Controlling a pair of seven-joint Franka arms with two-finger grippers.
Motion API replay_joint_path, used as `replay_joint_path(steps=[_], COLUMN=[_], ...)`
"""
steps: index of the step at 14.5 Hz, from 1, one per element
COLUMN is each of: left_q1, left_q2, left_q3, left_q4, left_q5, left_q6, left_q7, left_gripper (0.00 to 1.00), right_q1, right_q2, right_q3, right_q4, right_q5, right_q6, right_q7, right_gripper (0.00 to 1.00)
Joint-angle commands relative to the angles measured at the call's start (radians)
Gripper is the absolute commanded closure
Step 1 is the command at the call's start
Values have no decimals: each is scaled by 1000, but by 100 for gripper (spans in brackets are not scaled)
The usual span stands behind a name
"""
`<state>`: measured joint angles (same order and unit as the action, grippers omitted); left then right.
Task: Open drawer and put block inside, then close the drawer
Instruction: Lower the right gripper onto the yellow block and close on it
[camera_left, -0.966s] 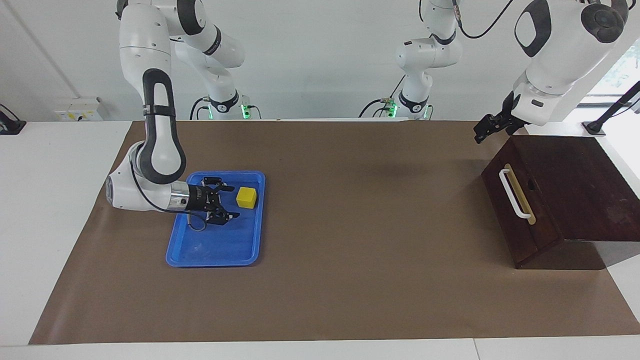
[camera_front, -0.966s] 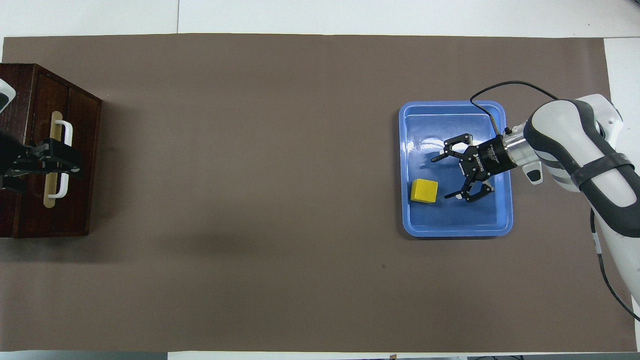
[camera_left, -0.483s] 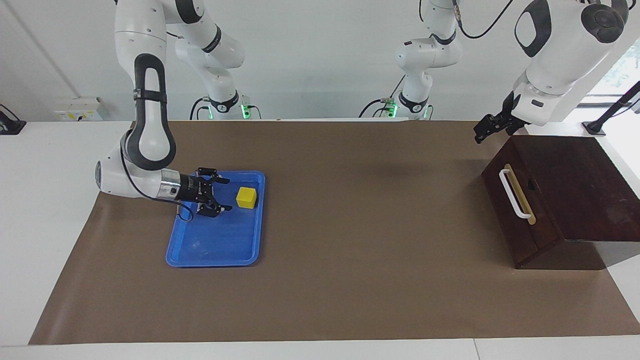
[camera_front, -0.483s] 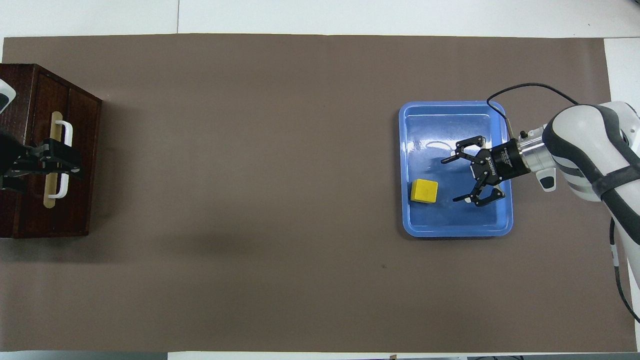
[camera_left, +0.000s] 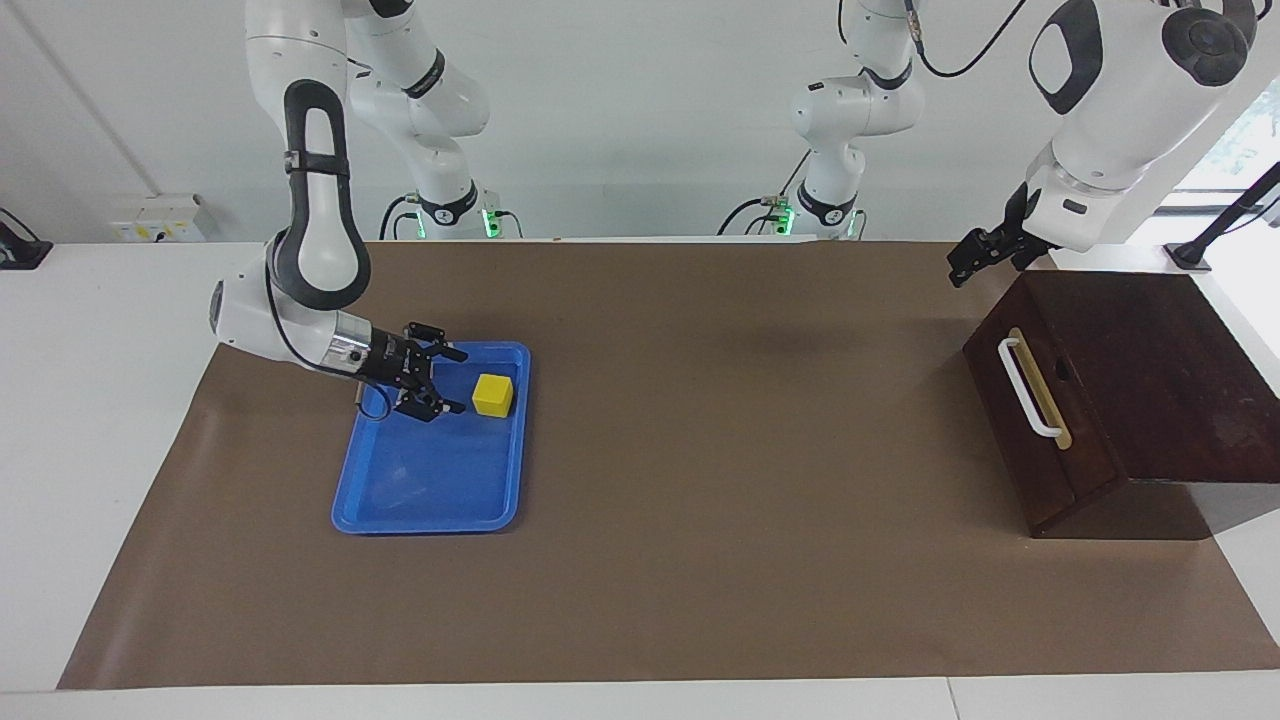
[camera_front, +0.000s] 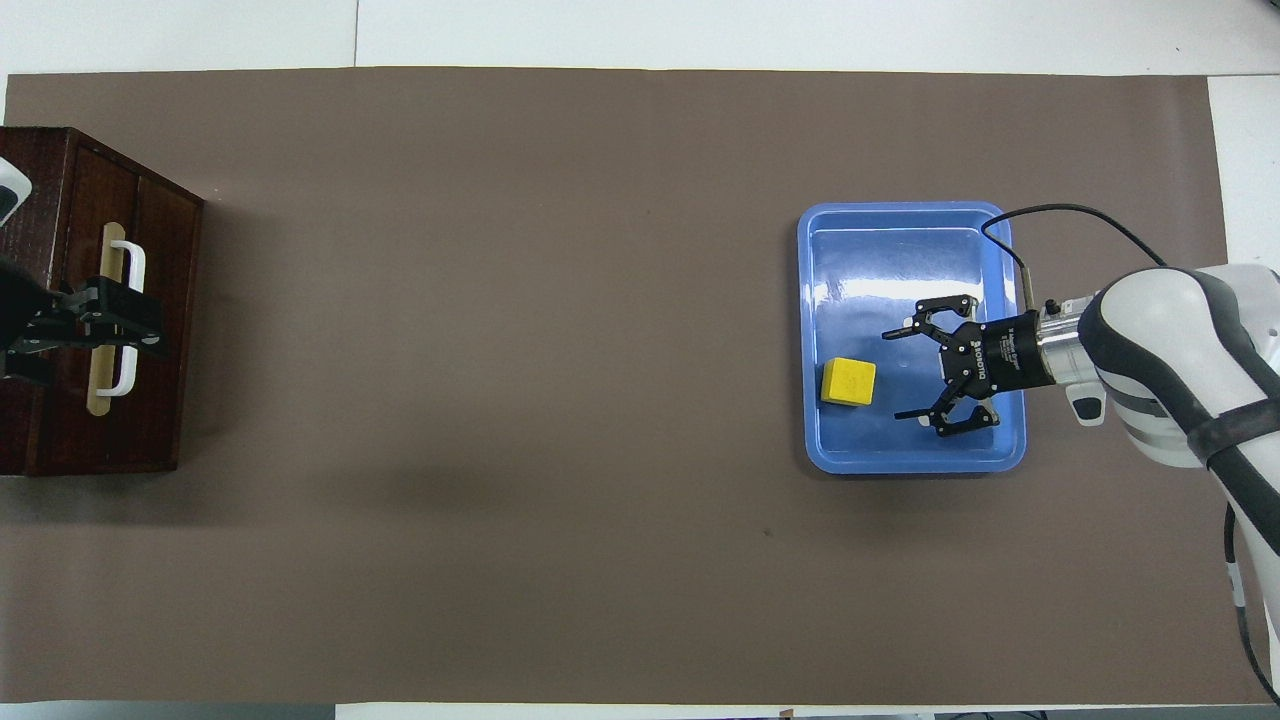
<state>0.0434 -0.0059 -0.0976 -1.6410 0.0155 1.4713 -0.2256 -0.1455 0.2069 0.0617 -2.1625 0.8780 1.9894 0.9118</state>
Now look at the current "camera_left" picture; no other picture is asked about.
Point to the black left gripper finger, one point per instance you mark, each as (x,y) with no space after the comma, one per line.
(1030,258)
(972,255)

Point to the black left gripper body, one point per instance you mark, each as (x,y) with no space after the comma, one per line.
(1018,225)

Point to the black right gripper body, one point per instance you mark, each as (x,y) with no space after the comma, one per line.
(390,360)

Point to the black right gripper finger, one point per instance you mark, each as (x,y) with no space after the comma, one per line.
(435,343)
(428,405)

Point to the yellow block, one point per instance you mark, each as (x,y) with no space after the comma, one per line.
(493,396)

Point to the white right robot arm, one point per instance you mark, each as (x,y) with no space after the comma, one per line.
(250,310)

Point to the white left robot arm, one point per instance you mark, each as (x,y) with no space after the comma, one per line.
(1110,110)

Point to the blue plastic tray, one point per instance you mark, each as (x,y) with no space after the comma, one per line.
(430,480)

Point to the dark wooden cabinet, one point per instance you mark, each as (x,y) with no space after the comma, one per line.
(1170,380)

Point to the brown paper table mat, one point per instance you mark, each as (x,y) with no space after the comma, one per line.
(700,500)

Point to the black camera stand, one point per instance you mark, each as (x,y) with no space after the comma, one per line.
(1190,252)

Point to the white wall socket box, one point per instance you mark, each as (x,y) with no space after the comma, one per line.
(160,218)

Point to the black table clamp mount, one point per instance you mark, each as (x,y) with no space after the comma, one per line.
(20,250)

